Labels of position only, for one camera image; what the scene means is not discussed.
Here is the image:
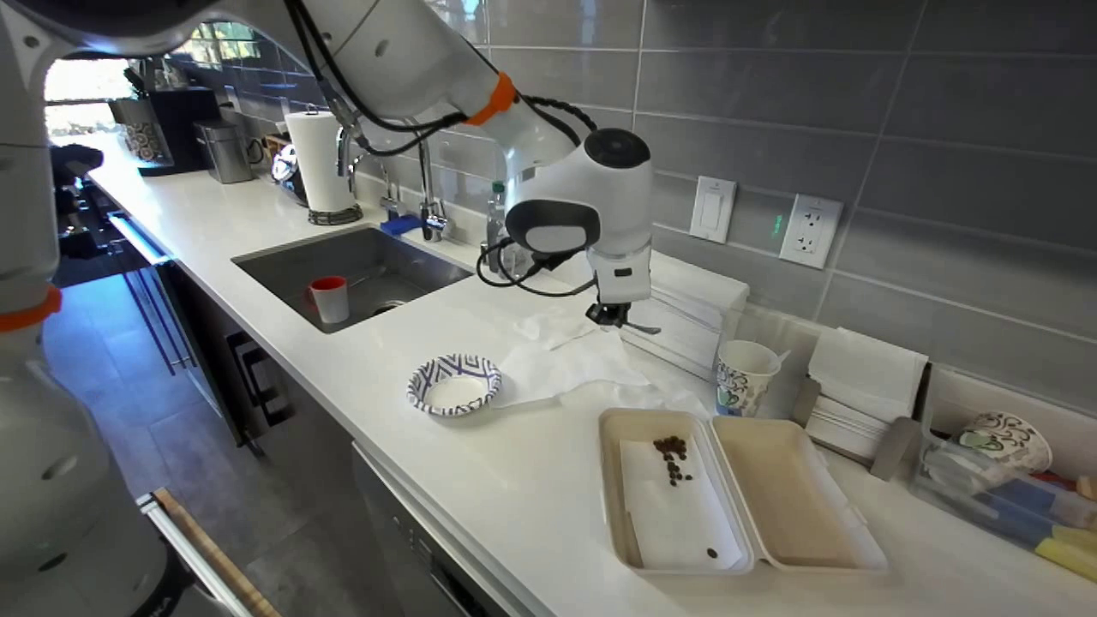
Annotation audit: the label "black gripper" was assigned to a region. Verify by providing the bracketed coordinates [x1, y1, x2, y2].
[587, 299, 646, 336]

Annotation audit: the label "brown coffee beans pile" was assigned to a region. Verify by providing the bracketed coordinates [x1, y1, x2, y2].
[652, 433, 724, 561]

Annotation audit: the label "white cutting board tray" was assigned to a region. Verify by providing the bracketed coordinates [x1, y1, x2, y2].
[596, 403, 891, 579]

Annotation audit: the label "patterned paper cup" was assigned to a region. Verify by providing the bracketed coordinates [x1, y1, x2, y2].
[713, 336, 790, 422]

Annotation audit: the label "blue patterned paper bowl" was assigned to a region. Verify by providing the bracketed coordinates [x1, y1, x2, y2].
[406, 348, 504, 422]

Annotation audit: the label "red and white cup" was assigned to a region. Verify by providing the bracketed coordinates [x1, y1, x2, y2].
[309, 273, 355, 332]

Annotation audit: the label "clear crumpled plastic wrap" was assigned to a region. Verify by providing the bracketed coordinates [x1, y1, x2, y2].
[499, 311, 713, 414]

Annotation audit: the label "white napkin dispenser box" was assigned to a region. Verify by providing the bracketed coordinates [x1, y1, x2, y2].
[622, 250, 756, 379]

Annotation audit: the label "white napkin liner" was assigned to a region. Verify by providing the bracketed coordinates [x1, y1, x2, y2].
[617, 436, 741, 571]

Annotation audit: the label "chrome faucet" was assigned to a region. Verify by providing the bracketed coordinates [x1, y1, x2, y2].
[411, 135, 455, 244]

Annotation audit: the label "stainless steel sink basin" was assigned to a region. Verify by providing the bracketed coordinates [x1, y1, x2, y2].
[229, 219, 475, 336]

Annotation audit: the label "white paper towel stack box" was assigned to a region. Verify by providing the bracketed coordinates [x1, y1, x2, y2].
[799, 324, 935, 465]

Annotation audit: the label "stainless dishwasher front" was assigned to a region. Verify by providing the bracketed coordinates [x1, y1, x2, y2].
[345, 440, 543, 617]

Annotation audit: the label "white paper towel roll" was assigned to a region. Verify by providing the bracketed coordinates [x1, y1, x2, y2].
[281, 105, 367, 231]

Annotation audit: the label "dark cabinet drawers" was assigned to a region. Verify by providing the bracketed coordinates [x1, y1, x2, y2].
[157, 260, 359, 452]

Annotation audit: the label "clear box of coloured packets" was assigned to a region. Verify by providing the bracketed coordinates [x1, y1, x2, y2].
[872, 419, 1097, 587]

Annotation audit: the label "wooden cart edge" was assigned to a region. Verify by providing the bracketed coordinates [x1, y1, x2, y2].
[149, 490, 285, 617]

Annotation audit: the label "black coffee machine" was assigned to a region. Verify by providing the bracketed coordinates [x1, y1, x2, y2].
[124, 54, 227, 178]

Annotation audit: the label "black equipment stand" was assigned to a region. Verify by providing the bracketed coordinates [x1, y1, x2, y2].
[47, 140, 109, 260]

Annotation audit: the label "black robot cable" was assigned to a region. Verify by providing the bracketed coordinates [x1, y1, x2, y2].
[285, 0, 604, 302]

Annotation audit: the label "white light switch plate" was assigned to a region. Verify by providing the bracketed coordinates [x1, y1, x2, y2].
[687, 176, 741, 247]

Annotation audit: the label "white wall outlet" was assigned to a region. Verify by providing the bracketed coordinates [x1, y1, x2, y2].
[780, 191, 847, 273]

